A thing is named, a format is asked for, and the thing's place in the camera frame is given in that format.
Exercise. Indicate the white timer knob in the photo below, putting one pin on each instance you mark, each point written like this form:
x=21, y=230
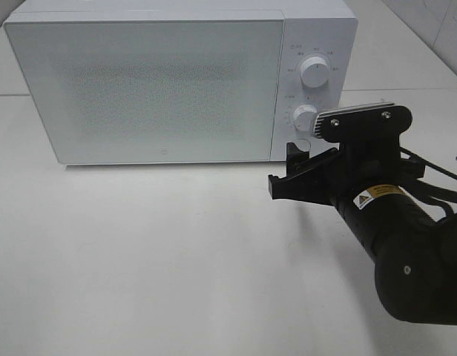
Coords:
x=303, y=117

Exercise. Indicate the white microwave oven body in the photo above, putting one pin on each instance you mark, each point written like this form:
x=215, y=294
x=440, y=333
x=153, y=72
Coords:
x=324, y=27

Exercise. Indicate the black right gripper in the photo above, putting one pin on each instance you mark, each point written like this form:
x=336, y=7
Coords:
x=368, y=183

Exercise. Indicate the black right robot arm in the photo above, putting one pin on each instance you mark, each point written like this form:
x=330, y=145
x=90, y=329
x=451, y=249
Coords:
x=421, y=287

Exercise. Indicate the upper white power knob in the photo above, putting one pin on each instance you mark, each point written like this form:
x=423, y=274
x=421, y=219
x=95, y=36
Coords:
x=314, y=71

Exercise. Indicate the round white door release button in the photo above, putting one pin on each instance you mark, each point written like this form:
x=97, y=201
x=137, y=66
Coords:
x=298, y=145

